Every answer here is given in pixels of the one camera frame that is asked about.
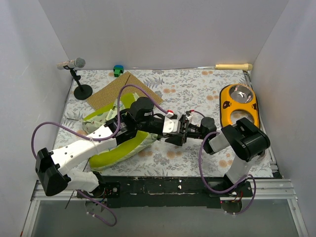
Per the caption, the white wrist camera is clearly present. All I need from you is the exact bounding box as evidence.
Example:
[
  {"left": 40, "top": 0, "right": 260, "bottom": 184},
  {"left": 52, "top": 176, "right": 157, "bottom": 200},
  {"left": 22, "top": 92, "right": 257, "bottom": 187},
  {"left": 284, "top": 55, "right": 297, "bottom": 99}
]
[
  {"left": 162, "top": 117, "right": 181, "bottom": 135},
  {"left": 186, "top": 111, "right": 194, "bottom": 123}
]

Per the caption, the grey head microphone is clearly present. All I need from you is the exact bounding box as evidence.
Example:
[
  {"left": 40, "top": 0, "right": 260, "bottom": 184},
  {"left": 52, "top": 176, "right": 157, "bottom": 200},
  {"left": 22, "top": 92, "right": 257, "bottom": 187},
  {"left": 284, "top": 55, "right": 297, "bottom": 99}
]
[{"left": 56, "top": 58, "right": 86, "bottom": 70}]

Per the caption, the loose steel pet bowl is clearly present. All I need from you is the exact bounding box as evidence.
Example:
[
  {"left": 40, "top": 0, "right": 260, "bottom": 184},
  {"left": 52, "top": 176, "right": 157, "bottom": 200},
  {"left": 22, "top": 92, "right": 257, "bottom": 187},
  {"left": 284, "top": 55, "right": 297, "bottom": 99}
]
[{"left": 257, "top": 150, "right": 267, "bottom": 161}]

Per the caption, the aluminium frame rail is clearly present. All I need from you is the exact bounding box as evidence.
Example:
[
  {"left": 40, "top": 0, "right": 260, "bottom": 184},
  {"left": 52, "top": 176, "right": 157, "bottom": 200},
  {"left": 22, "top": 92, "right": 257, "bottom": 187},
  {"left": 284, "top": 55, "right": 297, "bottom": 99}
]
[{"left": 21, "top": 177, "right": 309, "bottom": 237}]

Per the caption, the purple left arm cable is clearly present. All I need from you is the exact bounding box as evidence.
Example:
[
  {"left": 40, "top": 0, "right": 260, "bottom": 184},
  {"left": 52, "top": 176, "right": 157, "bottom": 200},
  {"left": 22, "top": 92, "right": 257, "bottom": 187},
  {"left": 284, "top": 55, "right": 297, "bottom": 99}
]
[{"left": 31, "top": 84, "right": 172, "bottom": 227}]

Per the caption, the green and blue toy block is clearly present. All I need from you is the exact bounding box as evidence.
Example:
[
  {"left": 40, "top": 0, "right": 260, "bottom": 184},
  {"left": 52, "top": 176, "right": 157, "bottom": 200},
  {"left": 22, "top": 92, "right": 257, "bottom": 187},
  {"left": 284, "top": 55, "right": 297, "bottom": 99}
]
[{"left": 113, "top": 65, "right": 124, "bottom": 78}]

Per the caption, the floral patterned tablecloth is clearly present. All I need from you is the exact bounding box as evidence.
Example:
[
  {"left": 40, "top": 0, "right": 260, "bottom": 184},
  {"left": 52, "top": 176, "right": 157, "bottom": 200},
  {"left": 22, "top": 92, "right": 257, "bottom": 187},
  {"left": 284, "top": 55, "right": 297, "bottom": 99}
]
[{"left": 53, "top": 69, "right": 273, "bottom": 178}]

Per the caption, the steel bowl in stand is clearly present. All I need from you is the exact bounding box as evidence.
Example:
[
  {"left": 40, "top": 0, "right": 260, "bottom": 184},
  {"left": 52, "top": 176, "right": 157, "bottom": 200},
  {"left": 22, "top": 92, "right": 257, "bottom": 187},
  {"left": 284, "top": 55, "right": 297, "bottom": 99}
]
[{"left": 229, "top": 84, "right": 254, "bottom": 104}]

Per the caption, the yellow double pet bowl stand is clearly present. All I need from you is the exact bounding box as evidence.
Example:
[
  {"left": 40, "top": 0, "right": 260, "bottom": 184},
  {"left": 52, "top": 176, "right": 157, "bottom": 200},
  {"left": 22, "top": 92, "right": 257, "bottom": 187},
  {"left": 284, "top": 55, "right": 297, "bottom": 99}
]
[{"left": 219, "top": 84, "right": 260, "bottom": 128}]

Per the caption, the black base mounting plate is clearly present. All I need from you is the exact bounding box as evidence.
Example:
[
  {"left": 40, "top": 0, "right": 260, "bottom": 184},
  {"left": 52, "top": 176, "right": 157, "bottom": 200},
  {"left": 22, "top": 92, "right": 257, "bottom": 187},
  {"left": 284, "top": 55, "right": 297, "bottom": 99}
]
[{"left": 84, "top": 176, "right": 253, "bottom": 208}]

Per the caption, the green avocado print pet tent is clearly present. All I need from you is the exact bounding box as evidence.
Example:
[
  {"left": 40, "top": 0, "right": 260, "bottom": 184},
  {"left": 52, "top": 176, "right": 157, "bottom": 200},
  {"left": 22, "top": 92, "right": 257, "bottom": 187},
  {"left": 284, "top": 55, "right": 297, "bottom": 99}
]
[{"left": 82, "top": 101, "right": 158, "bottom": 172}]

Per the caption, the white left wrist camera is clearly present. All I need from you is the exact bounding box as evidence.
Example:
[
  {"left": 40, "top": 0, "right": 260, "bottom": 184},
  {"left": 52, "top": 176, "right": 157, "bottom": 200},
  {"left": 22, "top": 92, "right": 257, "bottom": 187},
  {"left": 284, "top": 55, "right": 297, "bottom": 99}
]
[{"left": 162, "top": 117, "right": 181, "bottom": 135}]

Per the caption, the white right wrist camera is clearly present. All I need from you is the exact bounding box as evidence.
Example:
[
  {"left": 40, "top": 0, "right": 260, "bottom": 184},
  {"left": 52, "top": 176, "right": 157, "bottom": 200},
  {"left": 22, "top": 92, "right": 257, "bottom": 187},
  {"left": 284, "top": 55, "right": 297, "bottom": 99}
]
[{"left": 186, "top": 111, "right": 194, "bottom": 123}]

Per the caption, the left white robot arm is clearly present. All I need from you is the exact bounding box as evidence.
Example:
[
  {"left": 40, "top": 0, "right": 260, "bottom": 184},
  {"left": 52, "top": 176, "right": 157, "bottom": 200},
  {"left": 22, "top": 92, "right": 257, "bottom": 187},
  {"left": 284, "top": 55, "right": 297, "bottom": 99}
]
[{"left": 35, "top": 97, "right": 181, "bottom": 198}]

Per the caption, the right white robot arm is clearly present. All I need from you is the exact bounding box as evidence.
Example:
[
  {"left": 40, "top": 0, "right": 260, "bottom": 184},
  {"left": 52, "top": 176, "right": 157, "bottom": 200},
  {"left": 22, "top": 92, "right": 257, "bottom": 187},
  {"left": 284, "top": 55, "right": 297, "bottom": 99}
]
[{"left": 180, "top": 117, "right": 271, "bottom": 196}]

